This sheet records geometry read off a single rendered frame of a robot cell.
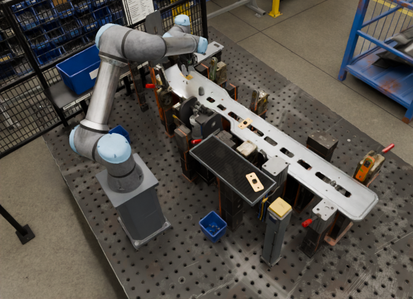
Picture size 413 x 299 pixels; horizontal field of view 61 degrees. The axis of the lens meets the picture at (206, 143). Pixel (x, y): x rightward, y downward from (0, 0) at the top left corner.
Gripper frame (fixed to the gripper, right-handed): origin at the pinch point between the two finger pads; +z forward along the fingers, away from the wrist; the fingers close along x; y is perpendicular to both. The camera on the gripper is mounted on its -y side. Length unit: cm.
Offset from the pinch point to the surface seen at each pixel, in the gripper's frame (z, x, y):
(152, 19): -22.3, 0.5, -26.8
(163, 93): 2.4, -18.3, 1.7
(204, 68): 9.5, 18.3, -4.8
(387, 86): 90, 182, 53
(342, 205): 6, -6, 108
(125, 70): 4.8, -20.1, -33.7
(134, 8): -17, 6, -55
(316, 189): 6, -7, 96
